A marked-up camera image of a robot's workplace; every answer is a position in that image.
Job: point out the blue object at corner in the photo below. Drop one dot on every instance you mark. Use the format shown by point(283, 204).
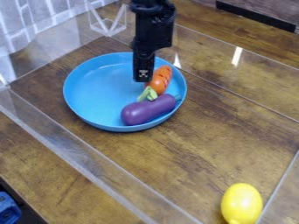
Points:
point(9, 211)

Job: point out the blue plastic plate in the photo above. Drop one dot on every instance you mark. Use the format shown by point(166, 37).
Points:
point(98, 88)

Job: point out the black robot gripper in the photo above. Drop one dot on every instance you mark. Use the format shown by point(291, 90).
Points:
point(153, 34)

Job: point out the yellow toy lemon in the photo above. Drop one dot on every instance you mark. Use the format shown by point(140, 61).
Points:
point(241, 204)

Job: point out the white checkered curtain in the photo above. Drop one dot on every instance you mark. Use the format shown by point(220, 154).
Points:
point(26, 17)

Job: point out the clear acrylic barrier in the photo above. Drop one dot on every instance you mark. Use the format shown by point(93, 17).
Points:
point(232, 134)

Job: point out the purple toy eggplant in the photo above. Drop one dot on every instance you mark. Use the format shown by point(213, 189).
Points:
point(141, 112)

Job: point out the orange toy carrot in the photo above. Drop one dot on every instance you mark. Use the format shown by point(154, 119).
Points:
point(156, 86)

